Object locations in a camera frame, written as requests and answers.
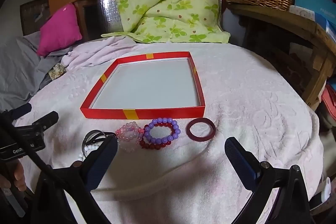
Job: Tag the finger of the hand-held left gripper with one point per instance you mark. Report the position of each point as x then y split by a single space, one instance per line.
39 123
21 110

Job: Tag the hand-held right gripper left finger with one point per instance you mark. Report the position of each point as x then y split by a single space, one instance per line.
101 166

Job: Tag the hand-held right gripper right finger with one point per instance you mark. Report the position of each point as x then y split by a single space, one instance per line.
242 165

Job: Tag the silver bangle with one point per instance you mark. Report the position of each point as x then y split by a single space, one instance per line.
92 131

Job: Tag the dark red bangle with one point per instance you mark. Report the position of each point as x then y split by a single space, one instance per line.
189 132

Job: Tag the red cardboard box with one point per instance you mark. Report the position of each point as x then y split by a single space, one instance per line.
147 82

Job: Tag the person's left hand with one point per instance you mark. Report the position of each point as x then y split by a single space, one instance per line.
19 176

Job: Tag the grey cloth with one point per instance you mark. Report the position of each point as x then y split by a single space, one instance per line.
18 69

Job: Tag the patterned beige cloth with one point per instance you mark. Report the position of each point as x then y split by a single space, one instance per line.
57 71

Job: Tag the pink towel blanket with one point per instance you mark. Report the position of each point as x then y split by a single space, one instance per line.
249 87

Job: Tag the white plastic object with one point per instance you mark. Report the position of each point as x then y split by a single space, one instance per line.
326 188

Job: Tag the magenta pillow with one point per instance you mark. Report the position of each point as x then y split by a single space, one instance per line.
60 29

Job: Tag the red bag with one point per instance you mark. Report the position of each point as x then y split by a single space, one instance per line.
330 100

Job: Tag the wooden chair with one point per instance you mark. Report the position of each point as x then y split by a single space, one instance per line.
80 19

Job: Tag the wooden side table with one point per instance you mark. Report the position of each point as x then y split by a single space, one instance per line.
288 22

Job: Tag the white printed box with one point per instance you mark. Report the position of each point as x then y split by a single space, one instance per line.
302 12

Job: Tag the blue cardboard box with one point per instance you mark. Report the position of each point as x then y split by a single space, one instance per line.
312 1

